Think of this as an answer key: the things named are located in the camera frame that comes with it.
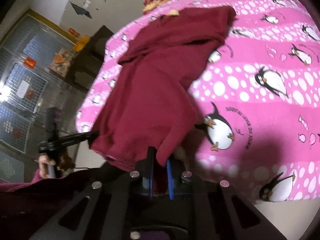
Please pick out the red door sticker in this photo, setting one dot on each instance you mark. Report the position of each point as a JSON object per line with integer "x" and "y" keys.
{"x": 30, "y": 62}

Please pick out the person's left hand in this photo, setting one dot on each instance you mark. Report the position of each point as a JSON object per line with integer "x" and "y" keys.
{"x": 43, "y": 166}

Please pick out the brown printed box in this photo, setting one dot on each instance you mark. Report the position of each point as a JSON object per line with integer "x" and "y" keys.
{"x": 61, "y": 62}

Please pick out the person's left forearm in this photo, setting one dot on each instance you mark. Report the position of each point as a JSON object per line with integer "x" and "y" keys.
{"x": 25, "y": 186}

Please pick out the dark cloth on wall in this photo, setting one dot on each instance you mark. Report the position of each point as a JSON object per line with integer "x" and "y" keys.
{"x": 81, "y": 11}

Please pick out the dark wooden cabinet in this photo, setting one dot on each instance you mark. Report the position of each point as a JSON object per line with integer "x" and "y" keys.
{"x": 87, "y": 62}

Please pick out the yellow box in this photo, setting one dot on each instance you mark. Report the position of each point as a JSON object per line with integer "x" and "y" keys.
{"x": 81, "y": 43}

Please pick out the metal mesh door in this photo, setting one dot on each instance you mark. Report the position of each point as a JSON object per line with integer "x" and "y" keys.
{"x": 15, "y": 62}

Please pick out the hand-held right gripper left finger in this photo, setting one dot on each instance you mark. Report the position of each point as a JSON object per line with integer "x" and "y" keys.
{"x": 150, "y": 180}

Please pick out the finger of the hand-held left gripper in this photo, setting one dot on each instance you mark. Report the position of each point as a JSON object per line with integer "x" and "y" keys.
{"x": 80, "y": 136}

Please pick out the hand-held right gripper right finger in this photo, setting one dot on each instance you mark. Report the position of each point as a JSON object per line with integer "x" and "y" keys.
{"x": 170, "y": 180}

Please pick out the orange wall label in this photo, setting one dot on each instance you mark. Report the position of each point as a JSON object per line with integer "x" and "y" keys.
{"x": 74, "y": 32}

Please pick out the pink penguin printed blanket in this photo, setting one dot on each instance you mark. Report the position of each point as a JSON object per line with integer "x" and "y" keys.
{"x": 262, "y": 130}

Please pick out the maroon sweater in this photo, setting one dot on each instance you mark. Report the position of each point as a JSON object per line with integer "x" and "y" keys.
{"x": 150, "y": 92}

